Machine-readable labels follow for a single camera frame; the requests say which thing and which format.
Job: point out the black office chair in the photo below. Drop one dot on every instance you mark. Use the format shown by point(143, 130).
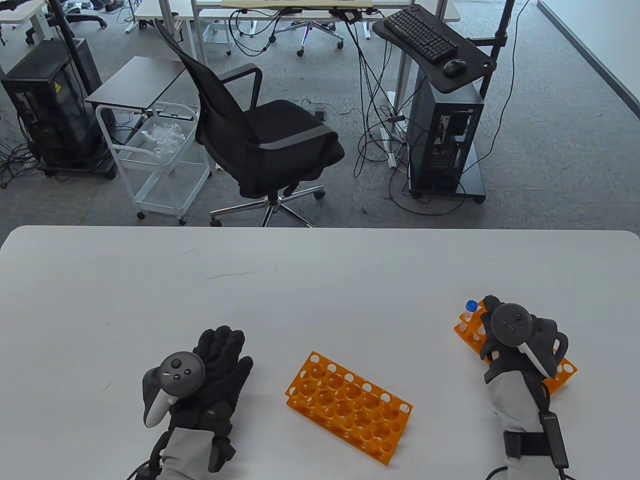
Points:
point(270, 145)

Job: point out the black tower with yellow sticker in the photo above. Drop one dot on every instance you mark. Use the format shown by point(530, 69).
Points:
point(55, 100)

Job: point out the black wrist camera unit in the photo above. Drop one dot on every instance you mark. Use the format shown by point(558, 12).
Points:
point(150, 472)
point(525, 444)

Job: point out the blue-capped test tube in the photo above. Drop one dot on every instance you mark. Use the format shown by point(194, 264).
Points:
point(471, 305)

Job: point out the black computer tower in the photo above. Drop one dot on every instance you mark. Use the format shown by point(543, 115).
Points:
point(425, 135)

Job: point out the small white desk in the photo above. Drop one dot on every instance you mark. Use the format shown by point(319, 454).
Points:
point(20, 11)

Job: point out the person's left hand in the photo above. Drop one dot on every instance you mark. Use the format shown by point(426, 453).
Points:
point(227, 359)

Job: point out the black keyboard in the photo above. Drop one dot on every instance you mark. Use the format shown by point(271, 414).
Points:
point(420, 34)

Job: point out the black stand base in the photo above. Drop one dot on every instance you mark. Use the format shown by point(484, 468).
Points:
point(475, 182)

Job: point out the long white desk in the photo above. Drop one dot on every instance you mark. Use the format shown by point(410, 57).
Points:
point(155, 11)

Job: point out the dark grey side table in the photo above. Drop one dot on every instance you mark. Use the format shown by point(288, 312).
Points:
point(135, 82)

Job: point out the orange test tube rack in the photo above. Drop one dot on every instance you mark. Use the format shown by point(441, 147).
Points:
point(360, 420)
point(462, 336)

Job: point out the grey chair base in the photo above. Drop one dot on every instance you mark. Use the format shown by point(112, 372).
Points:
point(312, 29)

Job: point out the black computer mouse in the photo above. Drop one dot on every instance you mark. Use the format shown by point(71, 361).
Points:
point(454, 67)

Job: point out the person's left forearm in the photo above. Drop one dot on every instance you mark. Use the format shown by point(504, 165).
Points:
point(185, 455)

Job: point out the clear plastic bag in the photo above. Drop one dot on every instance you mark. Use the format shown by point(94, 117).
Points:
point(162, 135)

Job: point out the person's right hand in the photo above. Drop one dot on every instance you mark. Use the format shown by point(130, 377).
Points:
point(487, 307)

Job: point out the black stand pole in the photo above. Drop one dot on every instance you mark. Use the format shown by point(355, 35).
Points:
point(504, 20)
point(64, 30)

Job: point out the grey power adapter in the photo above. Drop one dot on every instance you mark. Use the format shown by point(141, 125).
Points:
point(320, 112)

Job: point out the black keyboard tray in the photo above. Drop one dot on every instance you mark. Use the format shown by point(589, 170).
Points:
point(467, 55)

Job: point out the black chair base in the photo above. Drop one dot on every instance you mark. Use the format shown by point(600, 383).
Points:
point(85, 20)

